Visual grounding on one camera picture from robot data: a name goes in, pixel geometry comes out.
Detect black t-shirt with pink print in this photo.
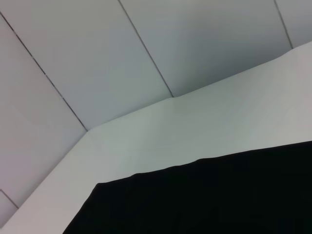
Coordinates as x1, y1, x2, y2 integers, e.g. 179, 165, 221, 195
62, 140, 312, 234

